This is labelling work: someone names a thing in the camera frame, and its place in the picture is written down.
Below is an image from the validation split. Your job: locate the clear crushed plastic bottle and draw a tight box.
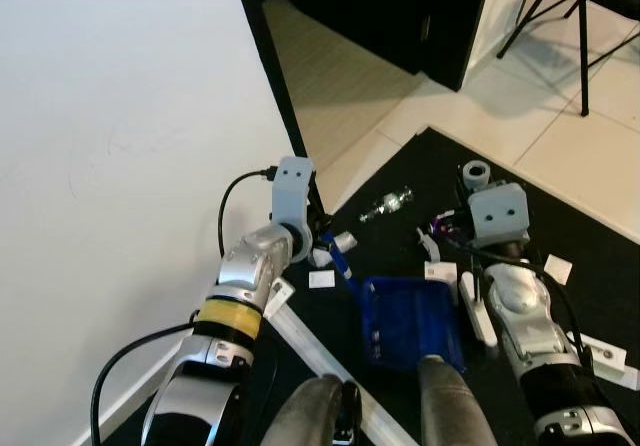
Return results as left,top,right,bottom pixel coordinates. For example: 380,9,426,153
358,188,415,225

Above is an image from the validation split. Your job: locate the black wall edge trim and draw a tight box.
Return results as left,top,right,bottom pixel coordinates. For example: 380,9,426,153
228,0,327,217

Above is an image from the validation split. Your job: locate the flat white plastic bracket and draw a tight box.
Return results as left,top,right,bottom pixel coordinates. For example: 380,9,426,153
578,336,639,388

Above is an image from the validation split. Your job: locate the white plastic wrap roll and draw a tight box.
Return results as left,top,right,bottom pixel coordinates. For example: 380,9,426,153
312,233,359,268

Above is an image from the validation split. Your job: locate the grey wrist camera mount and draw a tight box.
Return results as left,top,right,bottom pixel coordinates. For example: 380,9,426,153
468,184,531,249
272,156,317,253

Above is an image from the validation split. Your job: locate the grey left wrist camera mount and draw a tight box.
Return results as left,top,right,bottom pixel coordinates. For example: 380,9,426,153
272,156,317,253

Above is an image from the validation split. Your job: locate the grey robot leg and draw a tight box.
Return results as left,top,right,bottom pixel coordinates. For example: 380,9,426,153
418,356,497,446
262,374,362,446

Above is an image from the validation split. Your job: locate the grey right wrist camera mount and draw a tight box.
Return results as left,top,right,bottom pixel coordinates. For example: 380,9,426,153
468,184,531,249

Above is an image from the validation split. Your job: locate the grey handled white brush broom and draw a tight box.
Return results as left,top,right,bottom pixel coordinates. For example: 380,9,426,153
458,160,499,348

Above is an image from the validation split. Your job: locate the grey robot right leg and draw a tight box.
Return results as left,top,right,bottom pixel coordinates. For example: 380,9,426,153
418,356,497,446

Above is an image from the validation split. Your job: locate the black cabinet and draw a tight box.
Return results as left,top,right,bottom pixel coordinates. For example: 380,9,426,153
248,0,496,93

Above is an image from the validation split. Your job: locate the grey robot left leg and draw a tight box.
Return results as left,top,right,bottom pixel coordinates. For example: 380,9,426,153
262,374,362,446

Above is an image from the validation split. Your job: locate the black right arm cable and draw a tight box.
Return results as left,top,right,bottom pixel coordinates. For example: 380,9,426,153
440,221,593,367

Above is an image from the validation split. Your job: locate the white barcode label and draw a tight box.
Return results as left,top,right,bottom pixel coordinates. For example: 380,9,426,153
265,278,297,318

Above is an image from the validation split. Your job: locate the blue plastic dustpan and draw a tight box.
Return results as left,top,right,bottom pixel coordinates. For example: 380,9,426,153
320,231,466,375

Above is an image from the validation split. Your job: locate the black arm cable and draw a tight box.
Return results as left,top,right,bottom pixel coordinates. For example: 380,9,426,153
440,221,593,367
90,168,277,446

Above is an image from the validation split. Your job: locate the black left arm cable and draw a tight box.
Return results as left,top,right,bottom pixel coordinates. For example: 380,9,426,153
90,168,277,446

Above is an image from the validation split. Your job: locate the white baseboard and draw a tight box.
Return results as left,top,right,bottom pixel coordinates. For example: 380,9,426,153
70,316,206,446

